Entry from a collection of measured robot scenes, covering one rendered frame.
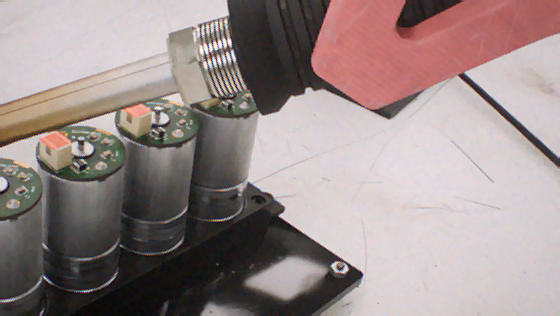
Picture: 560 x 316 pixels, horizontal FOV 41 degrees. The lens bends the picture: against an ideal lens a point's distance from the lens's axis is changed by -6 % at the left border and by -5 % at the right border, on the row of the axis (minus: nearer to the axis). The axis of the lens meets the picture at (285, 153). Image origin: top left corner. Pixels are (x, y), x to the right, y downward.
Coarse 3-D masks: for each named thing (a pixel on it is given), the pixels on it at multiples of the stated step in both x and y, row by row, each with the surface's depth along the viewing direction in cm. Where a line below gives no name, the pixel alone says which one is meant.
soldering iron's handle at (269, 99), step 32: (256, 0) 13; (288, 0) 13; (320, 0) 13; (416, 0) 13; (448, 0) 13; (256, 32) 13; (288, 32) 13; (256, 64) 13; (288, 64) 13; (256, 96) 13; (288, 96) 14
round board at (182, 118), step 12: (168, 108) 23; (180, 108) 23; (120, 120) 22; (180, 120) 23; (192, 120) 23; (120, 132) 22; (156, 132) 22; (168, 132) 22; (192, 132) 22; (144, 144) 21; (156, 144) 21; (168, 144) 22; (180, 144) 22
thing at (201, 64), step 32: (192, 32) 14; (224, 32) 14; (128, 64) 14; (160, 64) 14; (192, 64) 13; (224, 64) 13; (32, 96) 14; (64, 96) 14; (96, 96) 14; (128, 96) 14; (160, 96) 14; (192, 96) 14; (224, 96) 14; (0, 128) 14; (32, 128) 14
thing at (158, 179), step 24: (168, 120) 22; (192, 144) 22; (144, 168) 22; (168, 168) 22; (144, 192) 22; (168, 192) 23; (144, 216) 23; (168, 216) 23; (120, 240) 24; (144, 240) 23; (168, 240) 24
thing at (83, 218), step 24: (72, 144) 20; (48, 192) 20; (72, 192) 20; (96, 192) 20; (120, 192) 21; (48, 216) 20; (72, 216) 20; (96, 216) 20; (120, 216) 22; (48, 240) 21; (72, 240) 21; (96, 240) 21; (48, 264) 21; (72, 264) 21; (96, 264) 21; (72, 288) 22; (96, 288) 22
